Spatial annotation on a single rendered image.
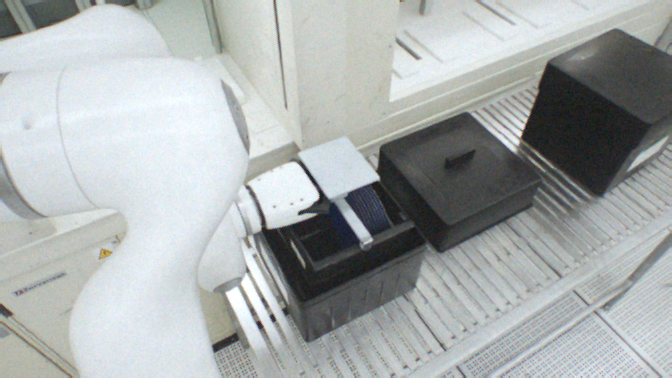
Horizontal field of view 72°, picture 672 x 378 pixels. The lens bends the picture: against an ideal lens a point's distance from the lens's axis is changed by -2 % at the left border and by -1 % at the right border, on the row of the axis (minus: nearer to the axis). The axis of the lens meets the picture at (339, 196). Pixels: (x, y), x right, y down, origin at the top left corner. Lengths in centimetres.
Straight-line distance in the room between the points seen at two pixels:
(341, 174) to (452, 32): 91
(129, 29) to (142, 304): 23
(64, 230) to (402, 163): 77
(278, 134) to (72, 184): 92
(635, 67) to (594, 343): 107
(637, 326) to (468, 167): 119
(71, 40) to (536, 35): 145
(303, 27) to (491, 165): 55
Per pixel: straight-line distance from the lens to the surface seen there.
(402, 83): 137
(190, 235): 32
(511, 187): 116
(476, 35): 163
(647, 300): 225
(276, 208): 77
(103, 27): 44
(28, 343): 146
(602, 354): 204
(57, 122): 32
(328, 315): 93
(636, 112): 123
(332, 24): 99
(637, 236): 133
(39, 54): 42
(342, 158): 83
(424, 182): 111
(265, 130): 123
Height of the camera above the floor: 168
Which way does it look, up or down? 50 degrees down
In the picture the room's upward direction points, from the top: straight up
